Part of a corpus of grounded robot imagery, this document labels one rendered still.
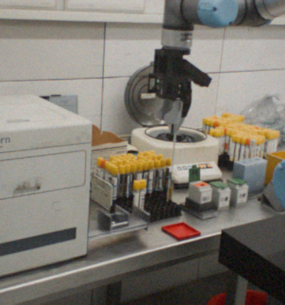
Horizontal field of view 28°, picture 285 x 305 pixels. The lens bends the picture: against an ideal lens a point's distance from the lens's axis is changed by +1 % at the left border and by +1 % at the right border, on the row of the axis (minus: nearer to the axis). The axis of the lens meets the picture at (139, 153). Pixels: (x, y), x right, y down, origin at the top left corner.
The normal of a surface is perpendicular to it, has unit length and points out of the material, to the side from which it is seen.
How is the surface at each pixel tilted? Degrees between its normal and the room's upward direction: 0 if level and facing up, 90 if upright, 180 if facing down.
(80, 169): 90
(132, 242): 0
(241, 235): 4
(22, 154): 90
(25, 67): 90
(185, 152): 90
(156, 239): 0
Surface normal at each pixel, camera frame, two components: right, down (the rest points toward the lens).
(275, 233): 0.10, -0.94
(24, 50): 0.57, 0.28
